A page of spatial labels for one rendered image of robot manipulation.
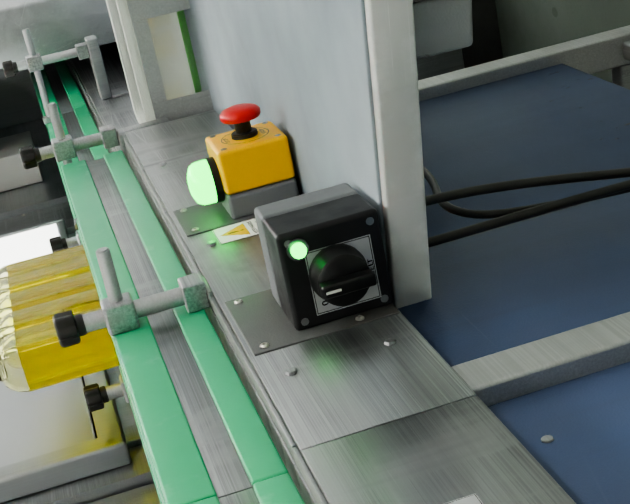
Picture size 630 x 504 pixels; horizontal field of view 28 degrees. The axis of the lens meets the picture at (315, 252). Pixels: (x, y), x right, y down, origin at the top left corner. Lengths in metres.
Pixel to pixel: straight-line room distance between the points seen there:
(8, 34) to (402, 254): 1.59
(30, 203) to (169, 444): 1.68
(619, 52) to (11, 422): 0.89
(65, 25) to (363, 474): 1.81
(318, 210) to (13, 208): 1.62
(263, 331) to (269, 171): 0.28
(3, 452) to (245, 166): 0.51
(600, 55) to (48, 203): 1.25
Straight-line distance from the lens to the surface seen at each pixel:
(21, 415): 1.61
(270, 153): 1.20
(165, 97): 1.68
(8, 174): 2.65
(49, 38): 2.47
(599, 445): 0.79
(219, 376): 0.95
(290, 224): 0.94
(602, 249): 1.06
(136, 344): 1.04
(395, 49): 0.88
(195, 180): 1.21
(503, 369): 0.86
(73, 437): 1.51
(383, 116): 0.90
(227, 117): 1.21
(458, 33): 0.95
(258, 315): 0.99
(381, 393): 0.84
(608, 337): 0.88
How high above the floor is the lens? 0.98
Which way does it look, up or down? 10 degrees down
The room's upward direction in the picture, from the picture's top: 106 degrees counter-clockwise
